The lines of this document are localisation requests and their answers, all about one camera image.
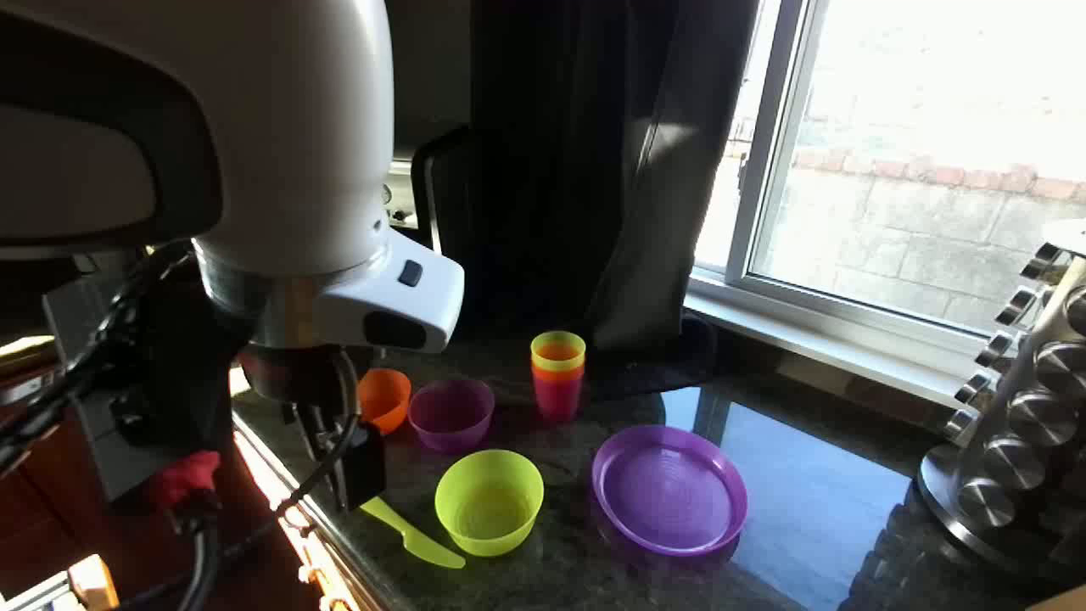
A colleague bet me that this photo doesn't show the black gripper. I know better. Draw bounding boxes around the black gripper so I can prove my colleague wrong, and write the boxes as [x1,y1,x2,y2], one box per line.
[241,344,389,508]

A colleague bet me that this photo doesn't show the orange plastic bowl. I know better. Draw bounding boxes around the orange plastic bowl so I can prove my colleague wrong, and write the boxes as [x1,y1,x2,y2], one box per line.
[358,367,414,437]

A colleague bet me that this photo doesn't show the lime green plastic knife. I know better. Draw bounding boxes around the lime green plastic knife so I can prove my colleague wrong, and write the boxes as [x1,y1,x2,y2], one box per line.
[358,493,470,574]

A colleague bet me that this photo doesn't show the purple plastic bowl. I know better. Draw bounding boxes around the purple plastic bowl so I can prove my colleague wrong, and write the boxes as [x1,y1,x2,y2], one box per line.
[409,375,500,459]

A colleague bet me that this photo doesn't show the lime green plastic bowl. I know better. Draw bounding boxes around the lime green plastic bowl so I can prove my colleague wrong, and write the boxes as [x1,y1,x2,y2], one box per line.
[430,444,550,559]

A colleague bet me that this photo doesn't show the pink plastic cup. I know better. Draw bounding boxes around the pink plastic cup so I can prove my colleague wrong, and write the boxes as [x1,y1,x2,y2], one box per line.
[532,375,586,427]

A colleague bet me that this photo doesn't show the orange plastic cup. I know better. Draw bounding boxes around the orange plastic cup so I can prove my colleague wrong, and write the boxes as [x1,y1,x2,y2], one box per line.
[529,364,586,389]

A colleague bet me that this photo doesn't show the yellow plastic cup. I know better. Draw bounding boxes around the yellow plastic cup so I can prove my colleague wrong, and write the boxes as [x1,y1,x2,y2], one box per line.
[527,324,590,375]

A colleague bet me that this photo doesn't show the purple plastic plate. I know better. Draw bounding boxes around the purple plastic plate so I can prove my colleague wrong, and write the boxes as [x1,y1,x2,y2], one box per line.
[586,424,751,566]

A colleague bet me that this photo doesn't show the dark curtain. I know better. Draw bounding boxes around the dark curtain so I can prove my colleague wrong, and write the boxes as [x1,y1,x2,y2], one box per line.
[470,0,762,399]

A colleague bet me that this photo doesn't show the metal spice rack carousel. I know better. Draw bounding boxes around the metal spice rack carousel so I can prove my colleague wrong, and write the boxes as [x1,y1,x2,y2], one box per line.
[913,216,1086,591]

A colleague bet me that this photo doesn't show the black cable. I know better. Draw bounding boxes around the black cable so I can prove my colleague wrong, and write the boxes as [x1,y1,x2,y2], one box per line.
[0,246,196,478]
[167,413,366,611]

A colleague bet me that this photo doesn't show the red cable connector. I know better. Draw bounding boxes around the red cable connector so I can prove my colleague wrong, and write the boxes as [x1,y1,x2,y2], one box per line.
[150,448,224,512]

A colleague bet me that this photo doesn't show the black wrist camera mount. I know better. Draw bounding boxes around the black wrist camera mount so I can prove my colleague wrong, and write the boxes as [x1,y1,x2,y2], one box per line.
[40,261,239,504]

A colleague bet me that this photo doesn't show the white window frame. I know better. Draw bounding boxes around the white window frame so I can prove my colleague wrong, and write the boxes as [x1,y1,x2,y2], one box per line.
[681,0,1086,411]

